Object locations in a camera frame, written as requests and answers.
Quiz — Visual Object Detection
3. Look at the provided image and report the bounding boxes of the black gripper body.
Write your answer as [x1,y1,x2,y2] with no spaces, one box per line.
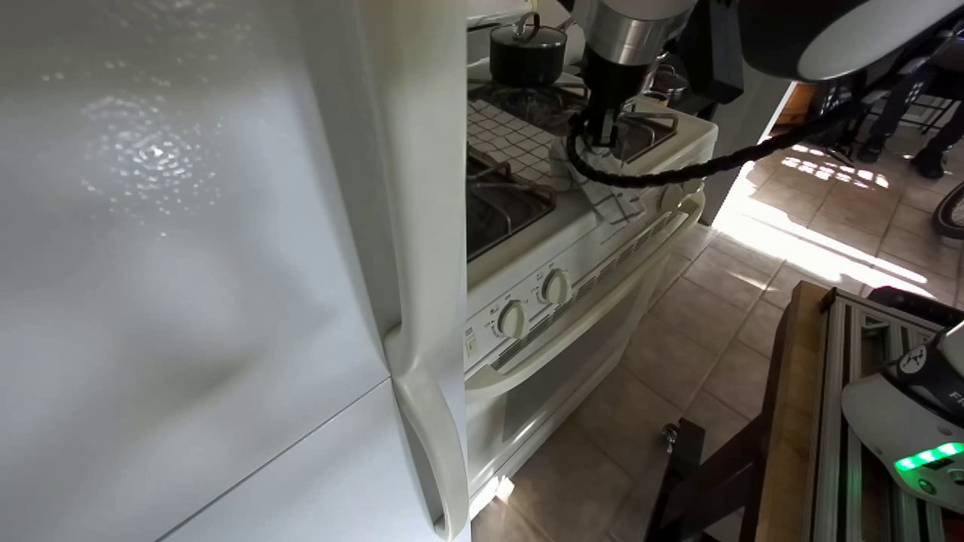
[581,52,646,130]

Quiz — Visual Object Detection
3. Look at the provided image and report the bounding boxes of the white checked tea towel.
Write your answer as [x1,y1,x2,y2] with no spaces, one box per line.
[464,96,648,226]

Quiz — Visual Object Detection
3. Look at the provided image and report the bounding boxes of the white gas stove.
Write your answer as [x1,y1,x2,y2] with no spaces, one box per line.
[460,0,722,524]

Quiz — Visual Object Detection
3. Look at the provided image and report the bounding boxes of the black saucepan with lid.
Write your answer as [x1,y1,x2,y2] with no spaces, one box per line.
[488,8,571,90]

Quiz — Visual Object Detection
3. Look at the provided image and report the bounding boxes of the wooden board edge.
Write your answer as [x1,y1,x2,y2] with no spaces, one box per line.
[752,281,837,542]

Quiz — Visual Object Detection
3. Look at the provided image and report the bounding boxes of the black stand leg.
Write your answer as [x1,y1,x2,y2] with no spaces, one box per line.
[646,416,773,542]

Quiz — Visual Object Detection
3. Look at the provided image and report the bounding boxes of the white refrigerator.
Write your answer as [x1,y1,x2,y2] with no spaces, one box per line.
[0,0,477,542]

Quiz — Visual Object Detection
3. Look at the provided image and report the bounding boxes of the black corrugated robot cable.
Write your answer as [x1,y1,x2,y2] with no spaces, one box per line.
[564,92,880,191]

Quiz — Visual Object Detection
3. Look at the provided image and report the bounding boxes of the white oven door handle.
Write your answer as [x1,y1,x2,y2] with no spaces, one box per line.
[460,191,708,398]

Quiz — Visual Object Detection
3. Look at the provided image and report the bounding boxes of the aluminium frame rails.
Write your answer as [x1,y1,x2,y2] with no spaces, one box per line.
[810,290,953,542]

